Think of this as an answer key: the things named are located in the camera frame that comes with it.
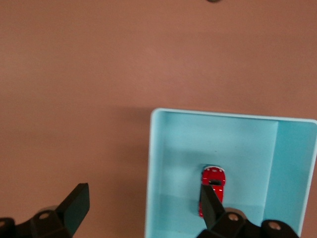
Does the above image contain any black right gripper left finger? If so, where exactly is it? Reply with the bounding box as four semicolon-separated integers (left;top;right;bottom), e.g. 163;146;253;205
13;182;91;238

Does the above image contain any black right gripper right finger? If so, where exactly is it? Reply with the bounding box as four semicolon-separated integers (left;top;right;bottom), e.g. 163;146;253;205
196;184;262;238

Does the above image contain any red beetle toy car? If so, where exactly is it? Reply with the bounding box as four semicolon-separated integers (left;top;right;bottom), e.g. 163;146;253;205
197;164;227;219

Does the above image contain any blue plastic box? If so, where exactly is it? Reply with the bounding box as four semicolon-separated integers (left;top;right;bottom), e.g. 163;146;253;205
145;107;317;238

